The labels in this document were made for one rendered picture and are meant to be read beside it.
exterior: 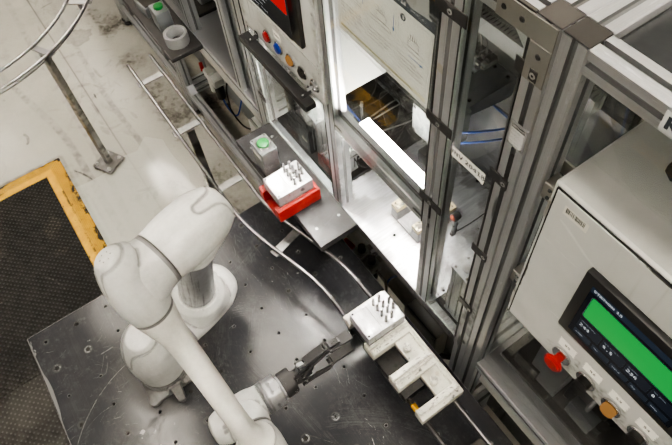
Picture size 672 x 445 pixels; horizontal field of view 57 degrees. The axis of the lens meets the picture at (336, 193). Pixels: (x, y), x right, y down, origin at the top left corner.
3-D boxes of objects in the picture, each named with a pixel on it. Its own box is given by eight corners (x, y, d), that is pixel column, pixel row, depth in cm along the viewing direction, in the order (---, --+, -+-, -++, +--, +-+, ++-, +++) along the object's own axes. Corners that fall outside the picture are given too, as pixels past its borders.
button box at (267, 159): (255, 162, 211) (248, 140, 201) (274, 151, 213) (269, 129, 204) (266, 177, 207) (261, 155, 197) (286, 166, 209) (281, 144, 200)
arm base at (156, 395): (158, 420, 187) (152, 415, 182) (128, 362, 198) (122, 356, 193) (211, 384, 192) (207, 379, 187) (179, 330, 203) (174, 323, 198)
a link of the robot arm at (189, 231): (160, 313, 196) (210, 264, 205) (198, 348, 194) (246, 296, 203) (122, 226, 127) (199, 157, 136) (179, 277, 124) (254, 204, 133)
